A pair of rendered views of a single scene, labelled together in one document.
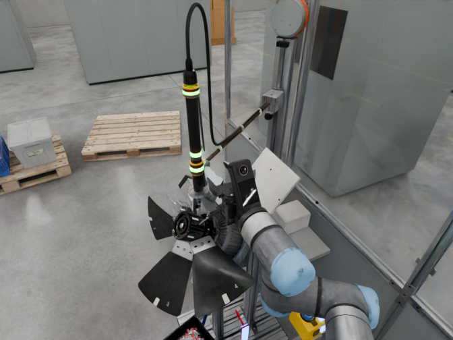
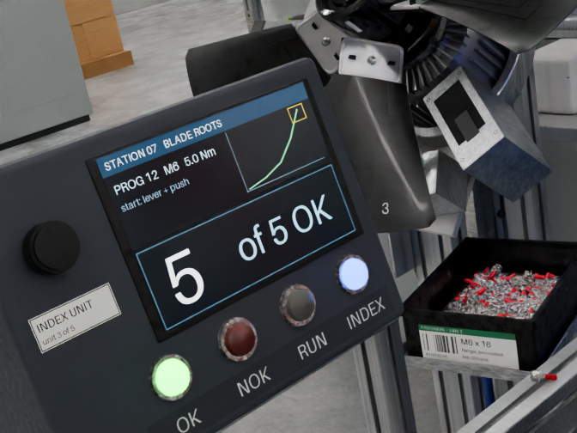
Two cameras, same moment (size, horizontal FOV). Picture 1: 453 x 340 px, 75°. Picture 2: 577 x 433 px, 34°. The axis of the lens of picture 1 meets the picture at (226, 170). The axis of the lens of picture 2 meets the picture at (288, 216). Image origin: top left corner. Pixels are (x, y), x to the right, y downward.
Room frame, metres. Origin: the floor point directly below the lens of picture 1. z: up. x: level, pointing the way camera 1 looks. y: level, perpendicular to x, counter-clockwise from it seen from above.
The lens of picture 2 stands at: (-0.45, 0.62, 1.36)
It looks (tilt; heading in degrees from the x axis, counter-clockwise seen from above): 19 degrees down; 347
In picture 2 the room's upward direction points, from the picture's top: 11 degrees counter-clockwise
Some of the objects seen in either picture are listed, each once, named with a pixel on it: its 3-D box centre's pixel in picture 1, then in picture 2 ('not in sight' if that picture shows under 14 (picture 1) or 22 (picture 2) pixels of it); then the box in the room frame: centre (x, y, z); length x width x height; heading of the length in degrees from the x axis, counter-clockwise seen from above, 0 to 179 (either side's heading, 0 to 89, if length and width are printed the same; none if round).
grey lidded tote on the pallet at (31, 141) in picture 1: (34, 142); not in sight; (2.95, 2.24, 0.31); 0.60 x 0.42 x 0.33; 31
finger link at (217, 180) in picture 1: (212, 183); not in sight; (0.56, 0.04, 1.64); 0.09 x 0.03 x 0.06; 37
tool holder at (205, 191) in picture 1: (199, 179); not in sight; (0.75, 0.09, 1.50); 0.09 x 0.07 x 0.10; 150
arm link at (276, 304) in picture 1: (287, 290); not in sight; (0.34, -0.12, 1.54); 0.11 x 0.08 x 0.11; 75
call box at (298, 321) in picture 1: (315, 316); not in sight; (0.55, -0.33, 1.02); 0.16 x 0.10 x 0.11; 115
